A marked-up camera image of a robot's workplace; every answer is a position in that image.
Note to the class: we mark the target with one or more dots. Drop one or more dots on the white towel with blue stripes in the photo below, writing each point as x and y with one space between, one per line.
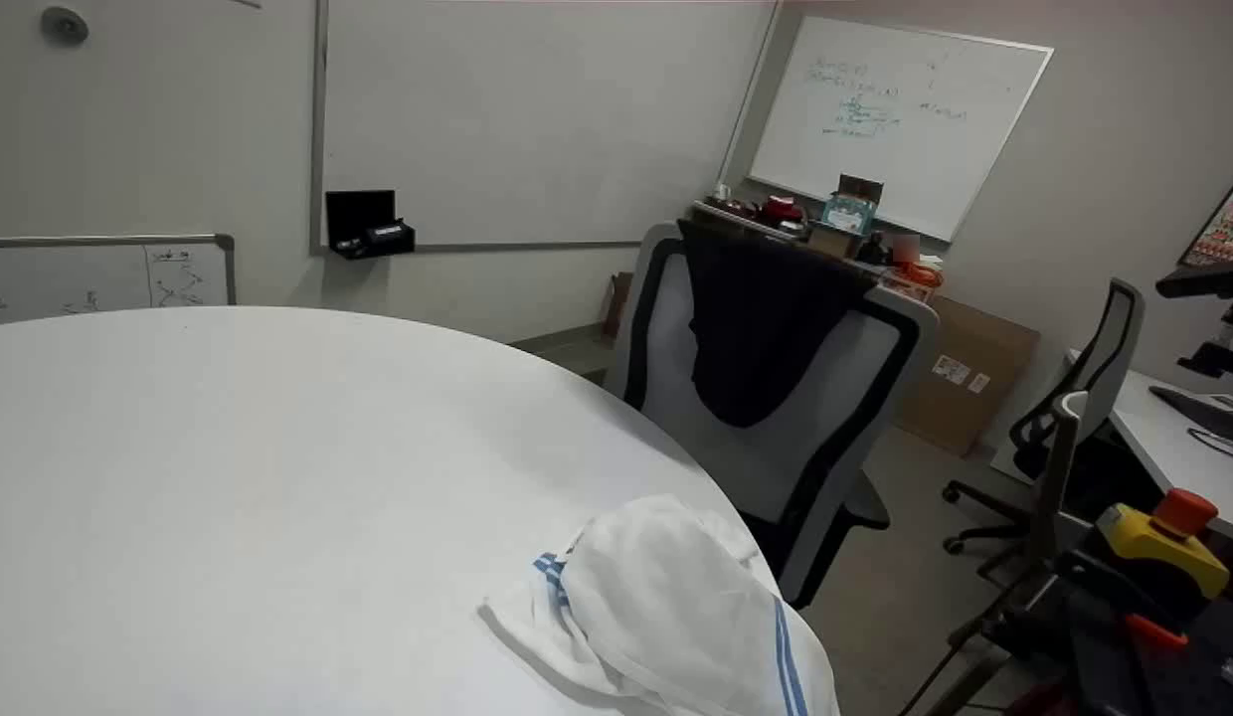
662 605

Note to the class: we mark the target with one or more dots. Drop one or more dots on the large leaning whiteboard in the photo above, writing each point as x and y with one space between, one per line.
910 111

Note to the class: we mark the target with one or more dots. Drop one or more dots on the black garment on chair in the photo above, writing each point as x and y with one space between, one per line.
759 313

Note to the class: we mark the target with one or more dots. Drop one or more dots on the grey black office chair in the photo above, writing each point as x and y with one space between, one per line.
794 473

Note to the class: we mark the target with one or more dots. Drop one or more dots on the black eraser box on ledge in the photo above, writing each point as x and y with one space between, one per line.
363 226

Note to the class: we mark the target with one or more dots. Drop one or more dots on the cluttered shelf with items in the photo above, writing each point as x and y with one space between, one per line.
835 226

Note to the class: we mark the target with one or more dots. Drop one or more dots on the yellow emergency stop button box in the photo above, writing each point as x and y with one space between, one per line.
1165 535

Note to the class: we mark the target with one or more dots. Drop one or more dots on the small whiteboard on left wall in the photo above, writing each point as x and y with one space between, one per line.
78 276

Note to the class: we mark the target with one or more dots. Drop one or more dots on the brown cardboard box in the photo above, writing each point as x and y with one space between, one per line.
970 376

